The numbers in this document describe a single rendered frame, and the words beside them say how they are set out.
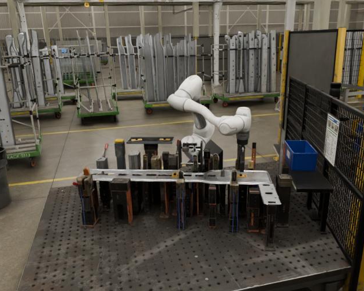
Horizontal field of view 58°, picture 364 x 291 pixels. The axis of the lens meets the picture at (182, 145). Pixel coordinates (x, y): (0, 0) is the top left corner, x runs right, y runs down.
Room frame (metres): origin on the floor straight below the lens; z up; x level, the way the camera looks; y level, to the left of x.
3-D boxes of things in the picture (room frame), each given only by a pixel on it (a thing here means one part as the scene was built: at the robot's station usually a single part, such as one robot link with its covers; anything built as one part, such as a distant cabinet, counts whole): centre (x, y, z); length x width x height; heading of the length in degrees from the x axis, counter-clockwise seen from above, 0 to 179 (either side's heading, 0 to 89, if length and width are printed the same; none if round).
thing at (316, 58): (4.46, -1.72, 1.00); 1.34 x 0.14 x 2.00; 13
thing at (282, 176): (1.98, -0.66, 0.88); 0.08 x 0.08 x 0.36; 84
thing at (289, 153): (2.28, -0.86, 1.10); 0.30 x 0.17 x 0.13; 174
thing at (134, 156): (2.39, 0.37, 0.90); 0.13 x 0.10 x 0.41; 174
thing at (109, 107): (8.77, 2.23, 0.88); 1.91 x 1.00 x 1.76; 14
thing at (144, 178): (2.18, 0.08, 1.00); 1.38 x 0.22 x 0.02; 84
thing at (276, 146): (2.29, -0.86, 1.01); 0.90 x 0.22 x 0.03; 174
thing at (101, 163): (2.42, 0.63, 0.88); 0.11 x 0.10 x 0.36; 174
